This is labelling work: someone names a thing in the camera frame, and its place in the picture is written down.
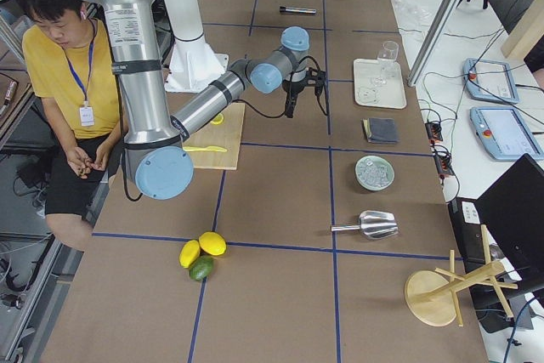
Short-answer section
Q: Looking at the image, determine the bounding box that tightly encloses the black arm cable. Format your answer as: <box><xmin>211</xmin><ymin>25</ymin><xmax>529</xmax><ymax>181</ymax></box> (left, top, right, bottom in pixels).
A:
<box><xmin>244</xmin><ymin>54</ymin><xmax>331</xmax><ymax>119</ymax></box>

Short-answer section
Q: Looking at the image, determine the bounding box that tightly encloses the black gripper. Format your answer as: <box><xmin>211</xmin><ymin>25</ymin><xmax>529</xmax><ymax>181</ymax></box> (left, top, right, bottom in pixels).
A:
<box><xmin>282</xmin><ymin>68</ymin><xmax>326</xmax><ymax>118</ymax></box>

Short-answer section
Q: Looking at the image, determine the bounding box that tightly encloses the aluminium frame post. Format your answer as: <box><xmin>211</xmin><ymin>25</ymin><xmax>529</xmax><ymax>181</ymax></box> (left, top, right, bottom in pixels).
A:
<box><xmin>407</xmin><ymin>0</ymin><xmax>459</xmax><ymax>87</ymax></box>

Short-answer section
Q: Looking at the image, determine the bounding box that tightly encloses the steel ice scoop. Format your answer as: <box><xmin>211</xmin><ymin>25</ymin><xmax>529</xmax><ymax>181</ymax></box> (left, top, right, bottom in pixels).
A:
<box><xmin>330</xmin><ymin>210</ymin><xmax>399</xmax><ymax>240</ymax></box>

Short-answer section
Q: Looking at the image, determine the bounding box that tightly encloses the blue teach pendant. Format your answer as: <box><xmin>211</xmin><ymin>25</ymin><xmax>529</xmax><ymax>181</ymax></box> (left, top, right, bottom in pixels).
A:
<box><xmin>469</xmin><ymin>107</ymin><xmax>543</xmax><ymax>162</ymax></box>
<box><xmin>462</xmin><ymin>58</ymin><xmax>519</xmax><ymax>104</ymax></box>

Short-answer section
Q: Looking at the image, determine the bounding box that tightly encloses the whole green lime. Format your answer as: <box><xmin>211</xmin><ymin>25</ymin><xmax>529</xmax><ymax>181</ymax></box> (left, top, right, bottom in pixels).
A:
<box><xmin>189</xmin><ymin>255</ymin><xmax>214</xmax><ymax>281</ymax></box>

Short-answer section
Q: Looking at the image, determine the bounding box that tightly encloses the bamboo cutting board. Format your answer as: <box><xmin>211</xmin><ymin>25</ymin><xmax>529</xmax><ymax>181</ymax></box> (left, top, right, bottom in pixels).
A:
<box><xmin>183</xmin><ymin>103</ymin><xmax>246</xmax><ymax>170</ymax></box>

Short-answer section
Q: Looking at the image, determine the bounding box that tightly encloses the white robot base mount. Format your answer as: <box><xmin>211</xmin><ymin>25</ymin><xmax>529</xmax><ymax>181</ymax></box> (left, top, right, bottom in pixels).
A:
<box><xmin>164</xmin><ymin>0</ymin><xmax>229</xmax><ymax>93</ymax></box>

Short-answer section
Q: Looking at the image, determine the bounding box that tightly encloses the person in yellow shirt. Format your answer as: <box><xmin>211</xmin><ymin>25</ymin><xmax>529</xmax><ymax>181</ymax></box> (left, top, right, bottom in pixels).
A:
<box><xmin>16</xmin><ymin>0</ymin><xmax>128</xmax><ymax>251</ymax></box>

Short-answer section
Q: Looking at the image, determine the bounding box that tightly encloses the green bowl of ice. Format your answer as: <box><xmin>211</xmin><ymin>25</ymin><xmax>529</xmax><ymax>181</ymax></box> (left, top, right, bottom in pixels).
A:
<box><xmin>354</xmin><ymin>156</ymin><xmax>394</xmax><ymax>191</ymax></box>

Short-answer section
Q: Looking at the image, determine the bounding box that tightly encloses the yellow plastic knife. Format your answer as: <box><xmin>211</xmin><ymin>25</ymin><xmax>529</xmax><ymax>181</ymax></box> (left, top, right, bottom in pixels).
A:
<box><xmin>183</xmin><ymin>145</ymin><xmax>228</xmax><ymax>153</ymax></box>

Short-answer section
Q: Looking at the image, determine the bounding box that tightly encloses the cream bear serving tray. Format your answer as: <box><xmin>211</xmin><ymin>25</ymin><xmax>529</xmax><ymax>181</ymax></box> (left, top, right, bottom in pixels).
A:
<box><xmin>353</xmin><ymin>59</ymin><xmax>407</xmax><ymax>110</ymax></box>

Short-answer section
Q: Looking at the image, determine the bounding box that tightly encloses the black laptop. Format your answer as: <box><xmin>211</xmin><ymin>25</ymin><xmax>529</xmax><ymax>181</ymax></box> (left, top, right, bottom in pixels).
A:
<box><xmin>447</xmin><ymin>152</ymin><xmax>544</xmax><ymax>296</ymax></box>

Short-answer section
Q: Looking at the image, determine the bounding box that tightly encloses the black power strip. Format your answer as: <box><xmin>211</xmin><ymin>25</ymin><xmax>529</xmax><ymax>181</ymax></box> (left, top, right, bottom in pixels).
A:
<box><xmin>425</xmin><ymin>121</ymin><xmax>455</xmax><ymax>180</ymax></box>

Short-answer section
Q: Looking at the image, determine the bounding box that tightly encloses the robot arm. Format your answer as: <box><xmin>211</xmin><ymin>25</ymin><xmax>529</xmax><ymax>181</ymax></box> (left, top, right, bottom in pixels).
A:
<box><xmin>88</xmin><ymin>0</ymin><xmax>326</xmax><ymax>200</ymax></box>

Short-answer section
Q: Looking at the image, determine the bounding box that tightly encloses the whole yellow lemon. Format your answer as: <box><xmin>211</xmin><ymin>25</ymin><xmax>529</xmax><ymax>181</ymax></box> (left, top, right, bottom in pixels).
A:
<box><xmin>198</xmin><ymin>231</ymin><xmax>227</xmax><ymax>256</ymax></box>
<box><xmin>178</xmin><ymin>240</ymin><xmax>201</xmax><ymax>269</ymax></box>

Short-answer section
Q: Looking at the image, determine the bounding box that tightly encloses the wooden mug tree stand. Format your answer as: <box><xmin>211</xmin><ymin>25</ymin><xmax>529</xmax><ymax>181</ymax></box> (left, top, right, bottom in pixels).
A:
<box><xmin>404</xmin><ymin>224</ymin><xmax>518</xmax><ymax>327</ymax></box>

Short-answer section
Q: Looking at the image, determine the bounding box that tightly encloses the steel muddler with black tip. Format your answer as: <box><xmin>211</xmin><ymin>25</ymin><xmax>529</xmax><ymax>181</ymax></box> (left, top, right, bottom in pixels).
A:
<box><xmin>279</xmin><ymin>6</ymin><xmax>317</xmax><ymax>15</ymax></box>

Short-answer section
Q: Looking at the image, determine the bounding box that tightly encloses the grey folded cloth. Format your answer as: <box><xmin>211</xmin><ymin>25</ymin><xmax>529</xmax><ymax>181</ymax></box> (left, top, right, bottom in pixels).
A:
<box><xmin>362</xmin><ymin>117</ymin><xmax>400</xmax><ymax>144</ymax></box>

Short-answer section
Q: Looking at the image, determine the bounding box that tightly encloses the clear wine glass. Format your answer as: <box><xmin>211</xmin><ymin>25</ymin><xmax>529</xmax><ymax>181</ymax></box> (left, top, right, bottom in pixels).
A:
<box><xmin>371</xmin><ymin>40</ymin><xmax>399</xmax><ymax>86</ymax></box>

